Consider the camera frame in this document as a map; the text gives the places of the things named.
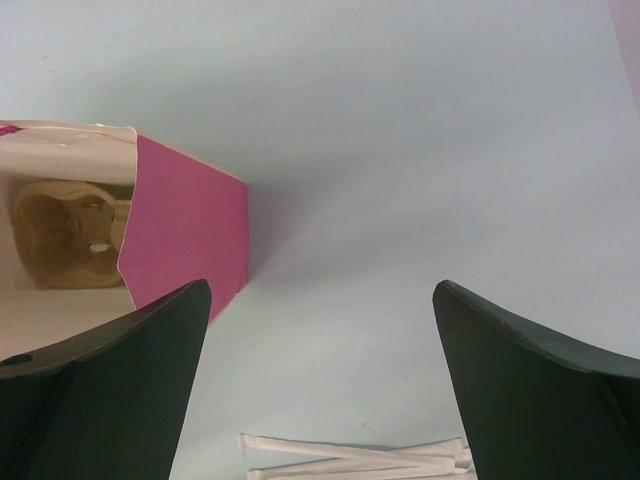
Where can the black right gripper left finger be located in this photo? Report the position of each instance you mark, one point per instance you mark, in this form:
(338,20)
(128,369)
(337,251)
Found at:
(108,403)

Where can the pink and beige paper bag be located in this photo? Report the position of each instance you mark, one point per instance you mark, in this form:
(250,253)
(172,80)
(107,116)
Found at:
(188,221)

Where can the brown cardboard cup carrier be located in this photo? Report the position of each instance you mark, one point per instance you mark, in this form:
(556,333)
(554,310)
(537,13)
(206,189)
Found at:
(69,234)

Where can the bundle of white wrapped straws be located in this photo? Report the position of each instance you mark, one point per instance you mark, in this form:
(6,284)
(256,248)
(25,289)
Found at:
(450,459)

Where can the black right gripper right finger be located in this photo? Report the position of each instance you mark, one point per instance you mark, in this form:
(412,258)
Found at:
(535,403)

